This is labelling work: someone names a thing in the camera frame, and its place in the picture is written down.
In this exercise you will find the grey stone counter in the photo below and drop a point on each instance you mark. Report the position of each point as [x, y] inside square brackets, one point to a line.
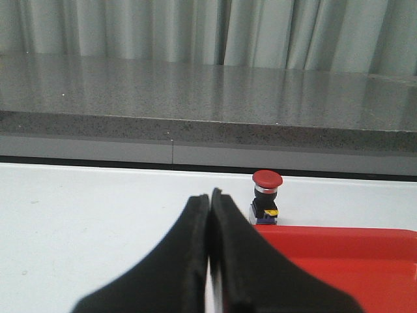
[106, 109]

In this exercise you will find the red plastic tray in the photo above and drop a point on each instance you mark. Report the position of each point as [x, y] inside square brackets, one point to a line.
[375, 266]

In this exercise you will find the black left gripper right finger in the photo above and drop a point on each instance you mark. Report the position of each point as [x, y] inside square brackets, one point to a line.
[250, 275]

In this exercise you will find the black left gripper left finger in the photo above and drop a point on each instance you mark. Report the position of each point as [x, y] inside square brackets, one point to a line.
[171, 278]

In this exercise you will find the grey pleated curtain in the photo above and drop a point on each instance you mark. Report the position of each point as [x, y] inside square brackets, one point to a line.
[377, 37]

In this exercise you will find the red mushroom push button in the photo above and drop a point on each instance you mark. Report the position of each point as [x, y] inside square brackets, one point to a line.
[263, 209]

